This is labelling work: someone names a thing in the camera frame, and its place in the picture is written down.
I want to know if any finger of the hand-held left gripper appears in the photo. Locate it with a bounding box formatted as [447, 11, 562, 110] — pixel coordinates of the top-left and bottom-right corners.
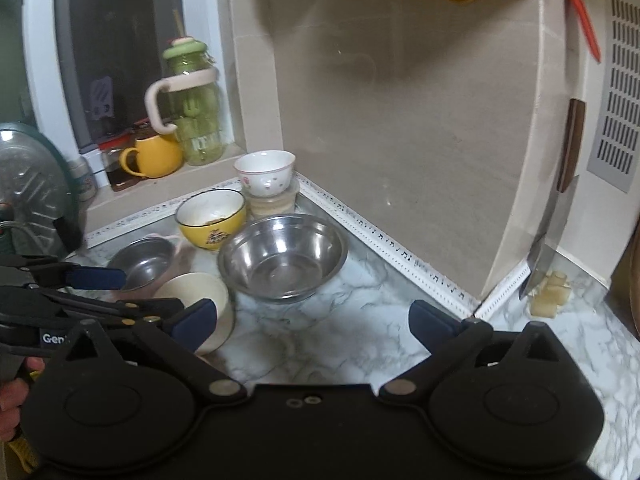
[0, 254, 127, 292]
[0, 285, 187, 330]

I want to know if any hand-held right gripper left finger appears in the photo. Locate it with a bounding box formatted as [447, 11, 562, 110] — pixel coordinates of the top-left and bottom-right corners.
[50, 299, 249, 404]

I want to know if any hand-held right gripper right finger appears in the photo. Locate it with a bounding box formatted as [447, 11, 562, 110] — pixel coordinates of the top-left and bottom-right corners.
[379, 299, 586, 404]

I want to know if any cream bowl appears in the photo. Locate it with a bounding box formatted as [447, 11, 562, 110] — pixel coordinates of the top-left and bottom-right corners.
[152, 272, 236, 356]

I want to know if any pink pot with steel lining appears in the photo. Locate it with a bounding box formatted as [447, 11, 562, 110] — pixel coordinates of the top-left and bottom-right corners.
[106, 234, 197, 294]

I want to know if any stainless steel bowl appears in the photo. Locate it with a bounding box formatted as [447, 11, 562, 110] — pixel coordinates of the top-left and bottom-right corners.
[217, 214, 349, 304]

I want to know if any person's left hand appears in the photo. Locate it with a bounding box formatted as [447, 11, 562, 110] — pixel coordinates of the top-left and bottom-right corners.
[0, 357, 47, 442]

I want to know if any yellow ceramic bowl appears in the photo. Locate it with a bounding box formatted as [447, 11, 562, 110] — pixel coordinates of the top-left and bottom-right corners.
[175, 189, 248, 251]

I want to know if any small white bottle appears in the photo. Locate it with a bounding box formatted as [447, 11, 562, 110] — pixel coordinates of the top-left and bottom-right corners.
[67, 157, 99, 202]

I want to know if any jar of dark liquid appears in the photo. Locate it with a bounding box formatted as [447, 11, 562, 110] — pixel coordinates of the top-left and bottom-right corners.
[97, 136, 137, 192]

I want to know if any clear dome dish cover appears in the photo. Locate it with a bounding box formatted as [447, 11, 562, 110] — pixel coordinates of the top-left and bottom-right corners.
[0, 122, 87, 262]

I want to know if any yellow mesh basket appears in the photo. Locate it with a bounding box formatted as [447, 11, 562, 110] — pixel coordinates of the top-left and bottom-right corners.
[4, 434, 40, 473]

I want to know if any yellow mug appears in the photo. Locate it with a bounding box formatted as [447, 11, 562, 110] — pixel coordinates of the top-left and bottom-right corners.
[119, 135, 184, 179]

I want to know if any clear plastic container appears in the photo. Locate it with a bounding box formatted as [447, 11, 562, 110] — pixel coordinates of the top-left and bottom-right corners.
[244, 180, 301, 220]

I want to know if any white floral bowl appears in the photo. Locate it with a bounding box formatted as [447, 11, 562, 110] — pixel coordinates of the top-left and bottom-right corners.
[234, 150, 297, 197]

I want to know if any round wooden cutting board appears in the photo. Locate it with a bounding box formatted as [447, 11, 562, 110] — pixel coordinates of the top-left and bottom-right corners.
[604, 224, 640, 342]

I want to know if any grey vent grille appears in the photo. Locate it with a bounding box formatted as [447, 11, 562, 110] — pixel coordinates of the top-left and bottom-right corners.
[587, 0, 640, 194]

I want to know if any orange spatula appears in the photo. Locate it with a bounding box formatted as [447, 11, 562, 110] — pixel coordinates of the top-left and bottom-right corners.
[565, 0, 601, 64]

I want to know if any cleaver with wooden handle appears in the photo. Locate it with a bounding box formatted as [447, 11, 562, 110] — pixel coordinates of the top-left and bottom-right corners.
[518, 98, 587, 301]

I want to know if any green jar with handle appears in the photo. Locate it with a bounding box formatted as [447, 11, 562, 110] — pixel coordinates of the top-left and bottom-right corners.
[144, 35, 222, 166]

